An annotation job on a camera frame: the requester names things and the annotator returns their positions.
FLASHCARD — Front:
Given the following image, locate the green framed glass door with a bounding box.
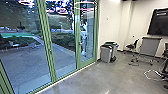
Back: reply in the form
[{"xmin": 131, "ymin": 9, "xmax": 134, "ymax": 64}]
[{"xmin": 73, "ymin": 0, "xmax": 100, "ymax": 70}]

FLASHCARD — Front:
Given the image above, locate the grey trash bin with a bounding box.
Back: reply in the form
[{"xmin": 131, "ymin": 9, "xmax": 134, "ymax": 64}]
[{"xmin": 100, "ymin": 44, "xmax": 114, "ymax": 64}]

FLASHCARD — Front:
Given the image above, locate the white garden statue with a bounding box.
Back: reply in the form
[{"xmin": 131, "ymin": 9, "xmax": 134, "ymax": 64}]
[{"xmin": 80, "ymin": 21, "xmax": 89, "ymax": 57}]

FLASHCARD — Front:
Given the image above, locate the green garden shrub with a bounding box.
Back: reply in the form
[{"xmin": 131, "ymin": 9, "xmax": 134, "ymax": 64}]
[{"xmin": 51, "ymin": 30, "xmax": 81, "ymax": 52}]

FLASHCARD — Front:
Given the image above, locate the black swivel stool chair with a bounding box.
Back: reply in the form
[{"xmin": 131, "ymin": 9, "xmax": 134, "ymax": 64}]
[{"xmin": 124, "ymin": 38, "xmax": 141, "ymax": 66}]

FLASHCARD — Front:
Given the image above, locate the grey panel on stand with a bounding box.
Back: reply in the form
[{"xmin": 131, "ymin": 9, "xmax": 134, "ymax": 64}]
[{"xmin": 137, "ymin": 36, "xmax": 163, "ymax": 66}]

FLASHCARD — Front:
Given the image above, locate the floor cable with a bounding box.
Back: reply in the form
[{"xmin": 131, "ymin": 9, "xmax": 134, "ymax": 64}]
[{"xmin": 143, "ymin": 68, "xmax": 168, "ymax": 82}]

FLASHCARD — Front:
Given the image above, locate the black wall screen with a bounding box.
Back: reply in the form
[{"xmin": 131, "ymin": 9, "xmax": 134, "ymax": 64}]
[{"xmin": 146, "ymin": 7, "xmax": 168, "ymax": 37}]

